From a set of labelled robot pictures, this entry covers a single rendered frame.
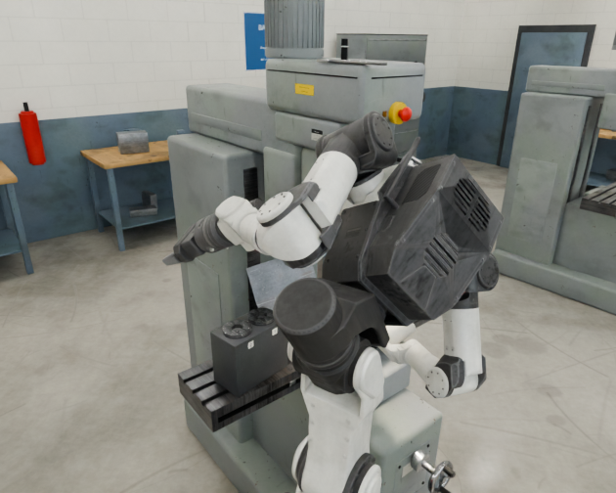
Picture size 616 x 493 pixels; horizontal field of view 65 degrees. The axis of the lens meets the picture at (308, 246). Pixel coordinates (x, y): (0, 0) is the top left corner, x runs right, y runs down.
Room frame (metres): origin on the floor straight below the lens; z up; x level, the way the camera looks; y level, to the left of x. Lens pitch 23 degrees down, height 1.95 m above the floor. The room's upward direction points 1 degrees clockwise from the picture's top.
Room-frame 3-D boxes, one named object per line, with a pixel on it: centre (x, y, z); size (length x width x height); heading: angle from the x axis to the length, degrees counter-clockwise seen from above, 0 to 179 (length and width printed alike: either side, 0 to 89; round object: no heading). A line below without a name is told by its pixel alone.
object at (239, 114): (1.97, 0.21, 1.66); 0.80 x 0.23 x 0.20; 39
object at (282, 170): (1.74, 0.02, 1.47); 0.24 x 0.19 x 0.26; 129
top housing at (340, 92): (1.60, -0.10, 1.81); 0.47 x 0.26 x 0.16; 39
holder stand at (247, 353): (1.31, 0.18, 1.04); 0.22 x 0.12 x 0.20; 138
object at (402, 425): (1.57, -0.12, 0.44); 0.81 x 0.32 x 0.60; 39
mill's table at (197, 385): (1.60, -0.13, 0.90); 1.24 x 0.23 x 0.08; 129
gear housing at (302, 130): (1.62, -0.08, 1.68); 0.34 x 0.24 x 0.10; 39
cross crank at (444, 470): (1.19, -0.42, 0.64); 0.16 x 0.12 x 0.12; 39
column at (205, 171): (2.07, 0.28, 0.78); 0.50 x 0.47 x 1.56; 39
